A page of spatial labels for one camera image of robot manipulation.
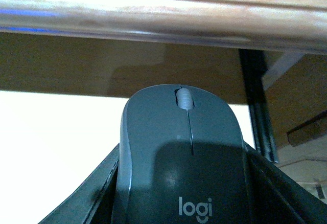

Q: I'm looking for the wooden pull-out keyboard tray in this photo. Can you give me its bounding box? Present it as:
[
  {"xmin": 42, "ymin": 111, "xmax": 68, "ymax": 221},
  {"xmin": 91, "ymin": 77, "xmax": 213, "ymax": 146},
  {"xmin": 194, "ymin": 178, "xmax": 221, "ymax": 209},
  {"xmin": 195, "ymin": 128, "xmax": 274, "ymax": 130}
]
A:
[{"xmin": 0, "ymin": 88, "xmax": 259, "ymax": 224}]

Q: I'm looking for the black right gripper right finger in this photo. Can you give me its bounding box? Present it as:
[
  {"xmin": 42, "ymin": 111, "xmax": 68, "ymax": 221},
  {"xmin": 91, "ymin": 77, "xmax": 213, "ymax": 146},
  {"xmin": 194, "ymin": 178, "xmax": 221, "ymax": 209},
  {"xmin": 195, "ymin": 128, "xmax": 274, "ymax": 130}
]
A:
[{"xmin": 246, "ymin": 145, "xmax": 326, "ymax": 223}]

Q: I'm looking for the grey Logitech wireless mouse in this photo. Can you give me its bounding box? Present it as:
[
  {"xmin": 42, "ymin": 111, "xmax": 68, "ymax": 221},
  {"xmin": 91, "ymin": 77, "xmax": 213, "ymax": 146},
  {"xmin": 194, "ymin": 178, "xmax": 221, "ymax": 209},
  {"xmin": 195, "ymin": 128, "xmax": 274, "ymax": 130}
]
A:
[{"xmin": 111, "ymin": 84, "xmax": 256, "ymax": 223}]

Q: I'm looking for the black drawer slide rail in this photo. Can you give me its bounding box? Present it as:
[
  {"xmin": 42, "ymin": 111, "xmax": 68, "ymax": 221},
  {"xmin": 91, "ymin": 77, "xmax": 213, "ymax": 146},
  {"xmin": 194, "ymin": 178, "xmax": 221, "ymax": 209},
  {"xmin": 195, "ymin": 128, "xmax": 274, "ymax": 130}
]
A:
[{"xmin": 238, "ymin": 49, "xmax": 278, "ymax": 163}]

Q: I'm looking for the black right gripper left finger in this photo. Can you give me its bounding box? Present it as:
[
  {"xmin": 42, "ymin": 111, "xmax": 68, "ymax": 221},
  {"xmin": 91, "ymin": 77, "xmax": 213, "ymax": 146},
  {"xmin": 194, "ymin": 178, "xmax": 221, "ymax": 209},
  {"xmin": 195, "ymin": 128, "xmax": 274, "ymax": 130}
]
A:
[{"xmin": 41, "ymin": 145, "xmax": 120, "ymax": 224}]

